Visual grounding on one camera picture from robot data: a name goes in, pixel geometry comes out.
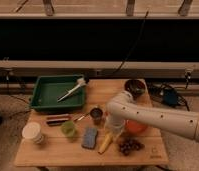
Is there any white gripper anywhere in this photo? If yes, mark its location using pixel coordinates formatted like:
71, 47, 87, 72
105, 117, 125, 141

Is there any yellow banana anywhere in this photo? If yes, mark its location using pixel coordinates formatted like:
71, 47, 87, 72
98, 133, 113, 154

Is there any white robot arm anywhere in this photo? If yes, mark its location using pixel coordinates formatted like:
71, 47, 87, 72
106, 91, 199, 143

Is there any green plastic tray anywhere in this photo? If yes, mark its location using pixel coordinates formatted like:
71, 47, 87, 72
30, 74, 86, 113

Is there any orange bowl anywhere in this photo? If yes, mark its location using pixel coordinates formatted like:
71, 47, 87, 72
126, 120, 148, 134

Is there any bunch of dark grapes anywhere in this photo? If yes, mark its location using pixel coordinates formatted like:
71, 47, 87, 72
118, 139, 144, 156

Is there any small dark cup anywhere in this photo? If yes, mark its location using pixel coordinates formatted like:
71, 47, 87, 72
90, 108, 103, 125

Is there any blue sponge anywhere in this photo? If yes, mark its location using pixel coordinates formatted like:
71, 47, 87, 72
81, 127, 98, 149

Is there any small metal utensil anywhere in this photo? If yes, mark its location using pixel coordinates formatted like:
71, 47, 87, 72
74, 113, 89, 122

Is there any green cup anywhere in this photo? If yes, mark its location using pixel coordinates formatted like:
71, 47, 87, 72
61, 121, 76, 138

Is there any dark bowl with greens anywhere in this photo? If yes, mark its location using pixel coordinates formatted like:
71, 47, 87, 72
124, 79, 146, 99

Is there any white dish brush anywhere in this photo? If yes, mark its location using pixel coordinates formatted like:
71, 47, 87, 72
57, 78, 86, 102

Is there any white lidded container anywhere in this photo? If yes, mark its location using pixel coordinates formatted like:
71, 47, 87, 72
22, 122, 44, 144

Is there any black floor cable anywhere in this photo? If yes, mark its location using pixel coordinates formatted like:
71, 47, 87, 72
146, 82, 191, 111

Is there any black hanging cable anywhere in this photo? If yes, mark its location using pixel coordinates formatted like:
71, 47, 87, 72
112, 10, 150, 76

